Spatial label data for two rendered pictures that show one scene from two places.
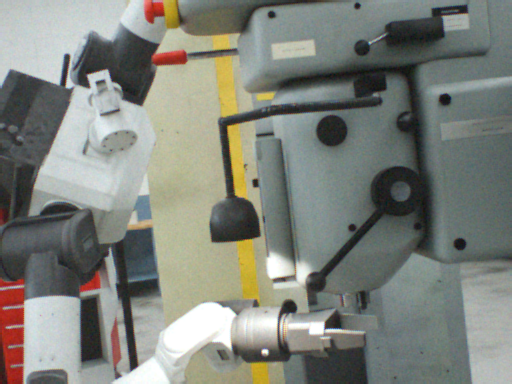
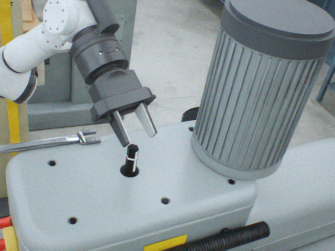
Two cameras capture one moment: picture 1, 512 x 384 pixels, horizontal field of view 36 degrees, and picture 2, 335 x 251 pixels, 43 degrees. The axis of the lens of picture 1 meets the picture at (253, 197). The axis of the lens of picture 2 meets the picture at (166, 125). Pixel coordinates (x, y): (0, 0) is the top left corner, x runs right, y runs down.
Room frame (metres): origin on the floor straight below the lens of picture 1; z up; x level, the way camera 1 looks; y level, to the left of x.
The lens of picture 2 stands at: (0.64, 0.07, 2.47)
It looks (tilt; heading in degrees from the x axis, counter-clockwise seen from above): 37 degrees down; 335
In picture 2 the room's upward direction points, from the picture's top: 11 degrees clockwise
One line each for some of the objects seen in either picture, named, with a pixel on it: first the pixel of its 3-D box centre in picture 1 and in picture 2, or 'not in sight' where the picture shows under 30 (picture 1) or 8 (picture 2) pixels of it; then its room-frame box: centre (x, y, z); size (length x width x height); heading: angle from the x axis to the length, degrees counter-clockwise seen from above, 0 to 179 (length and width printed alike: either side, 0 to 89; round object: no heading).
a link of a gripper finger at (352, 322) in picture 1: (358, 322); not in sight; (1.26, -0.15, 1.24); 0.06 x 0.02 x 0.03; 71
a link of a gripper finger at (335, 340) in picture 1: (344, 340); not in sight; (1.15, -0.11, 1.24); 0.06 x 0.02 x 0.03; 71
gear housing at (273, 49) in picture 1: (354, 43); not in sight; (1.21, -0.18, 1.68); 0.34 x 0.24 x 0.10; 96
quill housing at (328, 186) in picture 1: (345, 182); not in sight; (1.20, -0.14, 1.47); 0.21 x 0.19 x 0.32; 6
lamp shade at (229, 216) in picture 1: (233, 217); not in sight; (1.12, 0.03, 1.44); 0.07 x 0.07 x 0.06
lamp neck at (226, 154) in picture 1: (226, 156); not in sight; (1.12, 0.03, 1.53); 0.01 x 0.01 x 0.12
